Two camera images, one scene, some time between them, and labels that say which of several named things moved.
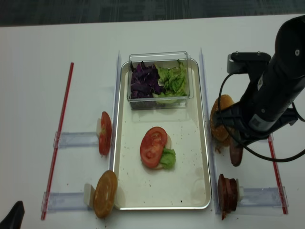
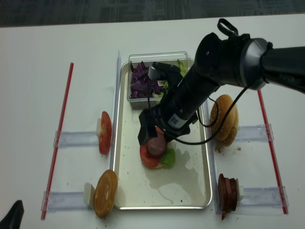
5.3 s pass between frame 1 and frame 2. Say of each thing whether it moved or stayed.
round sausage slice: moved
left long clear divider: stayed
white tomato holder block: stayed
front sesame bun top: stayed
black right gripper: moved
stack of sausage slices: stayed
